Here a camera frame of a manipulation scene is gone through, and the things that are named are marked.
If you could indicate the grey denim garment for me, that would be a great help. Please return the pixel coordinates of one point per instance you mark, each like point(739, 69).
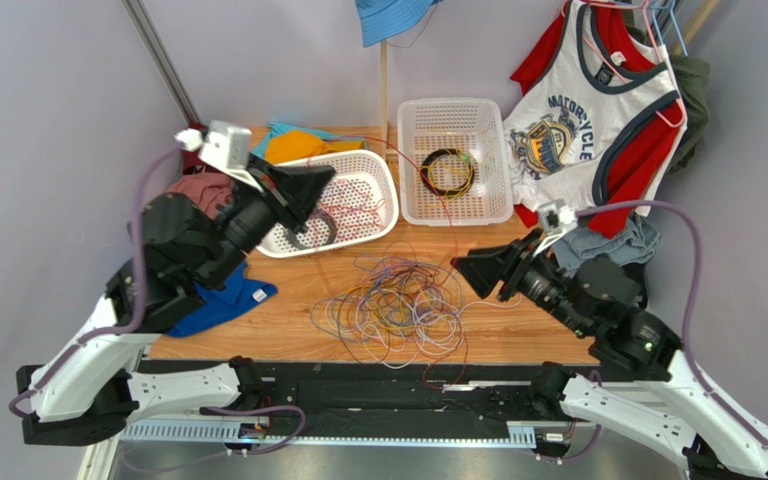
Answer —
point(636, 243)

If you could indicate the rounded white plastic basket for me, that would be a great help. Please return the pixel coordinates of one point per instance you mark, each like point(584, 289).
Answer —
point(359, 205)

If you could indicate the dark green garment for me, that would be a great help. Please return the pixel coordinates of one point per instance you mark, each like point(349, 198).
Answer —
point(691, 76)

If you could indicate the teal cloth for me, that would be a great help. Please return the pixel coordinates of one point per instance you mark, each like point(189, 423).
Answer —
point(278, 128)

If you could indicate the rectangular white plastic basket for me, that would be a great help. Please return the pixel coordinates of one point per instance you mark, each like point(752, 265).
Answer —
point(452, 165)

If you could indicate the blue cloth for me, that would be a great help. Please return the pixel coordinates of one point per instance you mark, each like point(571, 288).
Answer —
point(240, 295)

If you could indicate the maroon cloth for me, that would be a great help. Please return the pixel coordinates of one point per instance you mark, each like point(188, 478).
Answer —
point(192, 164)

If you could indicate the black garment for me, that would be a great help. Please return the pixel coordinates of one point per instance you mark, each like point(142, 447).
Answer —
point(637, 273)

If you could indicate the orange cloth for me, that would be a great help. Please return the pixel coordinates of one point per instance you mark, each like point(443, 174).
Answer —
point(298, 145)

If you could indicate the metal corner rail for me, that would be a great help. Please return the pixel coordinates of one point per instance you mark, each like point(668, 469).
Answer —
point(154, 45)

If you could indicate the pink cloth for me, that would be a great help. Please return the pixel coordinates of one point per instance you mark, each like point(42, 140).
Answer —
point(208, 190)

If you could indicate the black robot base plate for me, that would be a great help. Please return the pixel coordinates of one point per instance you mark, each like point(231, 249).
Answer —
point(367, 399)

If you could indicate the red shirt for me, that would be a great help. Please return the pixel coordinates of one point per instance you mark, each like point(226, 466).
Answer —
point(630, 180)

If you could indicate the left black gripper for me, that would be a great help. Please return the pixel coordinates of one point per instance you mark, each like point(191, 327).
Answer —
point(293, 191)

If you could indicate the aluminium slotted rail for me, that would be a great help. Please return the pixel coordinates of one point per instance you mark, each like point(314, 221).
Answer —
point(242, 430)

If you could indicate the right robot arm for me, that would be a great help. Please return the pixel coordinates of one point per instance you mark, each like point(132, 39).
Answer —
point(708, 436)

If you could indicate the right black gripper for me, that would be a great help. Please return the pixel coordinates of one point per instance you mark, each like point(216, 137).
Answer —
point(511, 268)

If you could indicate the pink clothes hanger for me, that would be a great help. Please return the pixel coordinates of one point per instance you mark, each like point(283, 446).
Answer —
point(603, 67)

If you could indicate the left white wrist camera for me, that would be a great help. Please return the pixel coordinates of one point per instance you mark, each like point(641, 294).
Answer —
point(222, 145)

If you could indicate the white motorcycle tank top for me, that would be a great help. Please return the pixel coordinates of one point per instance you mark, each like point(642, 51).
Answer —
point(577, 133)

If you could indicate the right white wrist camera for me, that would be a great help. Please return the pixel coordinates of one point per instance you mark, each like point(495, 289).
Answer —
point(556, 219)

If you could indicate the light blue bucket hat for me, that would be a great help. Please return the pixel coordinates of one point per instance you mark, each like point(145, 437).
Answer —
point(382, 19)

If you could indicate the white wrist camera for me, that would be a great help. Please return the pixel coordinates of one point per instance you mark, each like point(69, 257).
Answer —
point(556, 219)
point(222, 145)

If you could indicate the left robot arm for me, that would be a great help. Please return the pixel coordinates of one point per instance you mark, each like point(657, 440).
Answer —
point(90, 391)

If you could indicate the wooden rack pole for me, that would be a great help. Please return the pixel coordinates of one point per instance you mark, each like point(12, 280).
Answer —
point(688, 19)

